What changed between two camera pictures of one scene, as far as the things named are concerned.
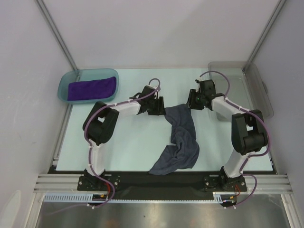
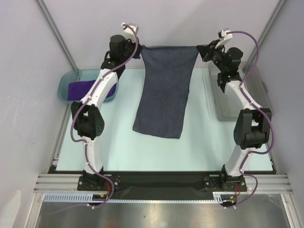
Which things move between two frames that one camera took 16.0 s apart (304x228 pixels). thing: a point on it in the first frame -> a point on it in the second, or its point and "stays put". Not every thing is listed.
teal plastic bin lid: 80,75 stays put
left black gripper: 160,109 -> 137,54
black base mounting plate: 162,186 stays put
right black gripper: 192,100 -> 204,51
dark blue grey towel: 184,153 -> 164,96
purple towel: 105,86 stays put
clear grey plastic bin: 241,84 stays put
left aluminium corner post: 57,32 stays put
